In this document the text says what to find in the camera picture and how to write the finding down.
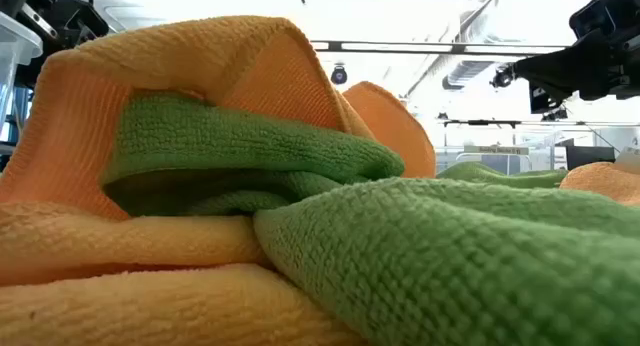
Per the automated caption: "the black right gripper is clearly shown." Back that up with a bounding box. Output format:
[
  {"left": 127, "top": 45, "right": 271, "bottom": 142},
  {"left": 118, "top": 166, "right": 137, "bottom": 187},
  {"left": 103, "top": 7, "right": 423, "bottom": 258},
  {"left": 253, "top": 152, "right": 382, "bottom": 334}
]
[{"left": 513, "top": 28, "right": 640, "bottom": 115}]

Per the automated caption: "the orange microfiber towel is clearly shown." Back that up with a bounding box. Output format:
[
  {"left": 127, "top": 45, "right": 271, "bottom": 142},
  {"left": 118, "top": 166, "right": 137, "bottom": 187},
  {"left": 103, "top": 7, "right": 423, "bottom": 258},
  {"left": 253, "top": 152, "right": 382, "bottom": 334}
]
[
  {"left": 0, "top": 14, "right": 438, "bottom": 222},
  {"left": 0, "top": 160, "right": 640, "bottom": 346}
]

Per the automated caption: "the black computer monitor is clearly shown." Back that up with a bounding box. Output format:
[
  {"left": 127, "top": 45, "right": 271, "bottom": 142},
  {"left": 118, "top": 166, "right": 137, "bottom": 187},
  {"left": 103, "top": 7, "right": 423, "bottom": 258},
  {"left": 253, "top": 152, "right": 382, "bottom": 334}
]
[{"left": 565, "top": 145, "right": 617, "bottom": 171}]

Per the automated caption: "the long linear ceiling light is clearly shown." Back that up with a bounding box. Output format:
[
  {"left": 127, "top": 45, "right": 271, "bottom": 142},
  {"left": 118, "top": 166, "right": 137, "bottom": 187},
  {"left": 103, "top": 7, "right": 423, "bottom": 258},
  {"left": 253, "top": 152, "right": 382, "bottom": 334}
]
[{"left": 309, "top": 39, "right": 572, "bottom": 56}]

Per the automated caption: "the silver ceiling air duct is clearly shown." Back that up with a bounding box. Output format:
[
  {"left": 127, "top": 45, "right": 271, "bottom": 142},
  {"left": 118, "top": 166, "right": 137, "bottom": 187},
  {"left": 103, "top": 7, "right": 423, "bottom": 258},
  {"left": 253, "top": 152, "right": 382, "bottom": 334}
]
[{"left": 442, "top": 60, "right": 496, "bottom": 91}]

